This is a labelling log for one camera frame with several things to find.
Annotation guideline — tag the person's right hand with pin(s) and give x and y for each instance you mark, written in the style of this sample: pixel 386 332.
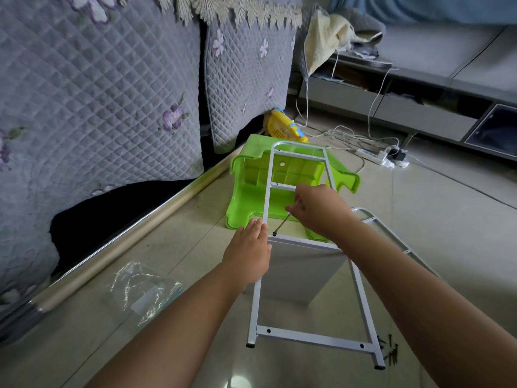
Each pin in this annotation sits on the person's right hand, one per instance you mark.
pixel 319 210

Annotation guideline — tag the person's left hand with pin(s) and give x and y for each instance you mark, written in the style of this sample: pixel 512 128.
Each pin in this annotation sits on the person's left hand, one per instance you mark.
pixel 246 256

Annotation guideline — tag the white wooden board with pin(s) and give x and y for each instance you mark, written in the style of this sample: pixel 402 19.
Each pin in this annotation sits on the white wooden board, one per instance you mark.
pixel 299 274

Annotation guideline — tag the white metal frame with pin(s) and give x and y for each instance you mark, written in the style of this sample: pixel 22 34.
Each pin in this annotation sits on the white metal frame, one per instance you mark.
pixel 311 338
pixel 396 238

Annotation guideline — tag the clear plastic screw bag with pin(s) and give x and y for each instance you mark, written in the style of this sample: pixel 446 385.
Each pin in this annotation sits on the clear plastic screw bag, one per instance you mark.
pixel 145 291

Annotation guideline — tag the person's left forearm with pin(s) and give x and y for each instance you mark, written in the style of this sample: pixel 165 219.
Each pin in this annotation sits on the person's left forearm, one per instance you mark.
pixel 170 335

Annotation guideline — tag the person's right forearm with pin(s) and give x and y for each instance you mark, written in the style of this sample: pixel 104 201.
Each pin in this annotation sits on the person's right forearm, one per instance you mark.
pixel 428 311

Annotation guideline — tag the green plastic stool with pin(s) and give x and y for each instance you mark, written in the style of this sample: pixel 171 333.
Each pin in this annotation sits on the green plastic stool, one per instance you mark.
pixel 246 186

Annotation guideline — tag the long white power strip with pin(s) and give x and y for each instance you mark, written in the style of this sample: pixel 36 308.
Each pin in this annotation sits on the long white power strip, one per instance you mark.
pixel 376 155

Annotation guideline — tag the yellow plastic basket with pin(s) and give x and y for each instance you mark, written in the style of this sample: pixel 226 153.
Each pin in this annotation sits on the yellow plastic basket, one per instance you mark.
pixel 284 125

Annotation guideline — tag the white power strip with plugs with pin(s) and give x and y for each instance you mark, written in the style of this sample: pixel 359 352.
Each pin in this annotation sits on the white power strip with plugs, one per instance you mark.
pixel 398 156

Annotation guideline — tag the pile of black screws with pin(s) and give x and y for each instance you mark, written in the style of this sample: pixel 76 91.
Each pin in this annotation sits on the pile of black screws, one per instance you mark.
pixel 389 350

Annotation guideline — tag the grey marble TV cabinet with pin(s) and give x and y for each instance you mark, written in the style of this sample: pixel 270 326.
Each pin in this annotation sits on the grey marble TV cabinet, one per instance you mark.
pixel 436 84

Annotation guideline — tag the pile of pale cloth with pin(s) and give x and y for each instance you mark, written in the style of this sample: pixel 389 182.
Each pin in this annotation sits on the pile of pale cloth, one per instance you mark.
pixel 327 36

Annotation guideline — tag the grey textured furniture cover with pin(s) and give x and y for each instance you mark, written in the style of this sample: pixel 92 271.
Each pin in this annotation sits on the grey textured furniture cover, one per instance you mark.
pixel 97 117

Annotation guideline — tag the blue cloth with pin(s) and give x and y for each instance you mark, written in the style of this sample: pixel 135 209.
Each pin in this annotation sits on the blue cloth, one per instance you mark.
pixel 428 8

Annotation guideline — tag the chrome metal base rail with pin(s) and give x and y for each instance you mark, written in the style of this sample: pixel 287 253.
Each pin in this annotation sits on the chrome metal base rail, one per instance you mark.
pixel 121 238

